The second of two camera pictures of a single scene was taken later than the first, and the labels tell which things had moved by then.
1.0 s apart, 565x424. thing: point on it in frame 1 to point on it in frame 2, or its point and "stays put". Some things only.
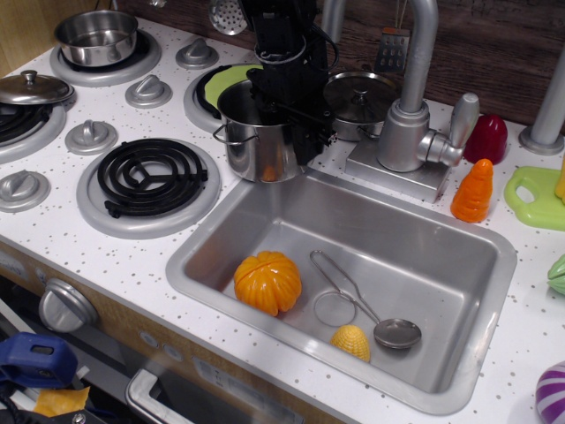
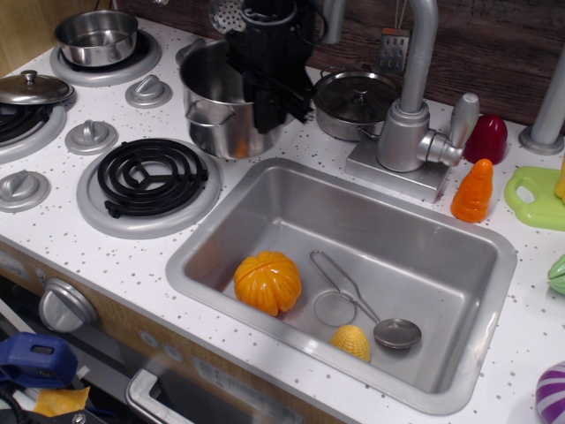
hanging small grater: x=393 y=51 stays put
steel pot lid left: x=29 y=87 stays put
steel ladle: x=394 y=333 stays put
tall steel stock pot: x=256 y=150 to x=221 y=116
